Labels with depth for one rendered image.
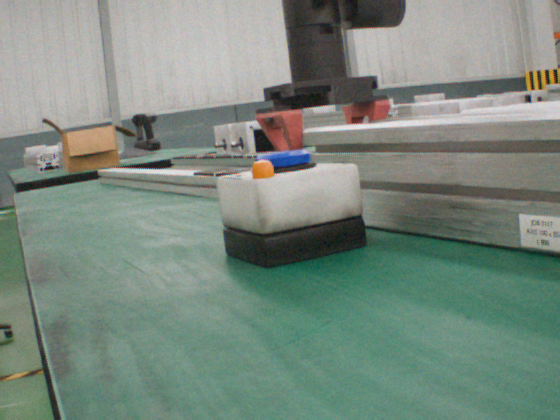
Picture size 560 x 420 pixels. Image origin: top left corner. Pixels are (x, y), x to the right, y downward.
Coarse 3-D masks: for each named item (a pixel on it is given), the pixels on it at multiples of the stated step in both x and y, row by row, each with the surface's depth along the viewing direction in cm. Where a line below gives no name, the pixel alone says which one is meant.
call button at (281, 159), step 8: (280, 152) 53; (288, 152) 53; (296, 152) 52; (304, 152) 53; (256, 160) 53; (272, 160) 52; (280, 160) 52; (288, 160) 52; (296, 160) 52; (304, 160) 53
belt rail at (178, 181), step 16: (112, 176) 159; (128, 176) 146; (144, 176) 134; (160, 176) 124; (176, 176) 116; (192, 176) 108; (208, 176) 102; (176, 192) 117; (192, 192) 110; (208, 192) 103
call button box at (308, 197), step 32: (224, 192) 55; (256, 192) 49; (288, 192) 50; (320, 192) 51; (352, 192) 52; (224, 224) 56; (256, 224) 50; (288, 224) 50; (320, 224) 51; (352, 224) 52; (256, 256) 51; (288, 256) 50
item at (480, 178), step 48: (336, 144) 65; (384, 144) 58; (432, 144) 52; (480, 144) 47; (528, 144) 43; (384, 192) 57; (432, 192) 53; (480, 192) 48; (528, 192) 44; (480, 240) 47; (528, 240) 43
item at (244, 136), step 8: (256, 120) 174; (232, 128) 174; (240, 128) 169; (248, 128) 166; (256, 128) 167; (232, 136) 175; (240, 136) 170; (248, 136) 166; (256, 136) 169; (264, 136) 170; (232, 144) 169; (240, 144) 170; (248, 144) 166; (256, 144) 169; (264, 144) 170; (272, 144) 171; (240, 152) 171; (248, 152) 167; (256, 152) 171; (264, 152) 173
